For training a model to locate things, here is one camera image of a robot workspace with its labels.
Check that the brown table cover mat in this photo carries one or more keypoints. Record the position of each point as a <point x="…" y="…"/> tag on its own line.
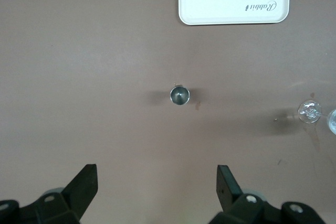
<point x="78" y="51"/>

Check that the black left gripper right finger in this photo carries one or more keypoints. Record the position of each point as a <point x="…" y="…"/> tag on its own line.
<point x="228" y="192"/>

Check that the small steel jigger cup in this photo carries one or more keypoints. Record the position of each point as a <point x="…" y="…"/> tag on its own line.
<point x="179" y="95"/>

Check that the clear stemmed wine glass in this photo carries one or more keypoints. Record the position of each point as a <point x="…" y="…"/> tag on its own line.
<point x="309" y="112"/>

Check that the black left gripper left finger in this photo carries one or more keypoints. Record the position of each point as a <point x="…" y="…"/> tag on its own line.
<point x="78" y="192"/>

